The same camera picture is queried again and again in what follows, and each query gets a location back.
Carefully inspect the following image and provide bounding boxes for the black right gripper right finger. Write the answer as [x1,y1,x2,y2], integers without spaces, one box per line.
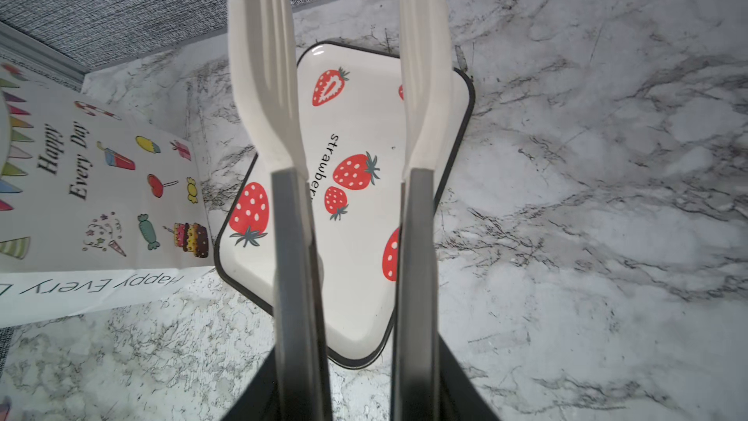
[439,337,500,421]

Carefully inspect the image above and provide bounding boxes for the white paper gift bag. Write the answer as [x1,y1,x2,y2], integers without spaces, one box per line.
[1,62,212,327]

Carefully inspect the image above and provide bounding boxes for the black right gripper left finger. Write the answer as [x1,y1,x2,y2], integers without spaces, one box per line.
[222,350,278,421]

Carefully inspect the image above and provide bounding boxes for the white slotted bread tongs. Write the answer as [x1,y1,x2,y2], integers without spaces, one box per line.
[227,0,453,420]

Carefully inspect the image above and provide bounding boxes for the white tray with black rim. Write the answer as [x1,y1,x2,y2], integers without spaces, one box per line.
[214,41,475,370]

